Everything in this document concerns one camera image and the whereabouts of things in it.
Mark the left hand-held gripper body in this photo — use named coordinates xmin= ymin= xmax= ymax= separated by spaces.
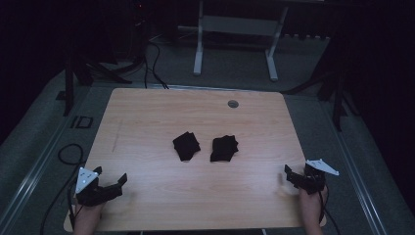
xmin=74 ymin=166 xmax=115 ymax=208

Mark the person's right hand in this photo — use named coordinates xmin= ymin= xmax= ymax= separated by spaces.
xmin=298 ymin=185 xmax=329 ymax=227

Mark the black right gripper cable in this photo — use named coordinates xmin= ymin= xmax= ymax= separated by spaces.
xmin=317 ymin=184 xmax=343 ymax=235

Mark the grey metal floor rail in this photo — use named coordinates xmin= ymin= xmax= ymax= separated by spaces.
xmin=0 ymin=85 xmax=94 ymax=231
xmin=321 ymin=101 xmax=390 ymax=235

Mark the black floor cable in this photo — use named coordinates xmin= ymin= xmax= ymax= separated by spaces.
xmin=142 ymin=40 xmax=170 ymax=90

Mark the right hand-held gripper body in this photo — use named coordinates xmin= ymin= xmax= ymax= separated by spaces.
xmin=297 ymin=158 xmax=341 ymax=196

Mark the person's left hand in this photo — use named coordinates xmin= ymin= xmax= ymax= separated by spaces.
xmin=73 ymin=197 xmax=106 ymax=228

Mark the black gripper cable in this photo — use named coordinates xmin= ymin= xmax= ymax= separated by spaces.
xmin=39 ymin=143 xmax=86 ymax=235
xmin=317 ymin=184 xmax=343 ymax=235

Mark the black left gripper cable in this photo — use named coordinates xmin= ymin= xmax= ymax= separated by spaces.
xmin=39 ymin=143 xmax=86 ymax=235

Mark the black metal stand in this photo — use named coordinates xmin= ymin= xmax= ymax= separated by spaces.
xmin=282 ymin=63 xmax=361 ymax=133
xmin=56 ymin=48 xmax=133 ymax=118

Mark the black folded cloth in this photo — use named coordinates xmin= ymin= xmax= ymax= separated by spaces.
xmin=209 ymin=134 xmax=240 ymax=164
xmin=171 ymin=130 xmax=202 ymax=163

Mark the white metal desk frame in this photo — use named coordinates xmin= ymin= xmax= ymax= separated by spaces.
xmin=193 ymin=0 xmax=290 ymax=82

